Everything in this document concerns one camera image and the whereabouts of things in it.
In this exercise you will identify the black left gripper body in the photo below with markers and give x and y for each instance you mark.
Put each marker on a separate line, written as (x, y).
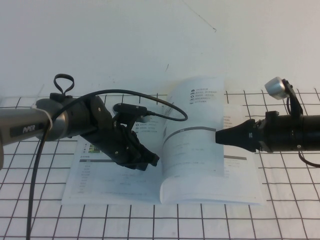
(120, 145)

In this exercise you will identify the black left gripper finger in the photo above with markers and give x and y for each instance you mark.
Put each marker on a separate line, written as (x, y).
(148, 155)
(138, 164)

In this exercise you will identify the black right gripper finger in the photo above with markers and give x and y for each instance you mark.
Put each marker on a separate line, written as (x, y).
(240, 128)
(237, 143)

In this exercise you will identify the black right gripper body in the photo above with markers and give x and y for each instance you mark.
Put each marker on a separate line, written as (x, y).
(280, 132)

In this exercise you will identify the white product catalogue book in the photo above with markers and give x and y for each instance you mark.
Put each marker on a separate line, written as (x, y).
(195, 155)

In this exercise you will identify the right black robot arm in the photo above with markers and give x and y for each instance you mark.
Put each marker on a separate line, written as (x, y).
(311, 132)

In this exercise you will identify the left grey black robot arm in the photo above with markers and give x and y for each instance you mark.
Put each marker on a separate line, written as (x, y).
(60, 120)

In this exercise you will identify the white black-grid tablecloth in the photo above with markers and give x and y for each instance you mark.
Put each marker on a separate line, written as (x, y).
(225, 225)

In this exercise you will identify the black left camera mount bracket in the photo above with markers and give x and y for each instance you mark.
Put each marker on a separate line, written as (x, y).
(123, 120)

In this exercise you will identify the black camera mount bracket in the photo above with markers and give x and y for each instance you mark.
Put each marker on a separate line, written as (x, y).
(295, 102)
(123, 120)

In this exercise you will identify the black right camera mount bracket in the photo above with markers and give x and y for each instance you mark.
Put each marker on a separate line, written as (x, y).
(295, 102)

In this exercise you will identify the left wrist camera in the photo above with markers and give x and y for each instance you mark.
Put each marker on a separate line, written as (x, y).
(130, 109)

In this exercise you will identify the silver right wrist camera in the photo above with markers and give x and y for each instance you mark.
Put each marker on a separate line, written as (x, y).
(275, 88)

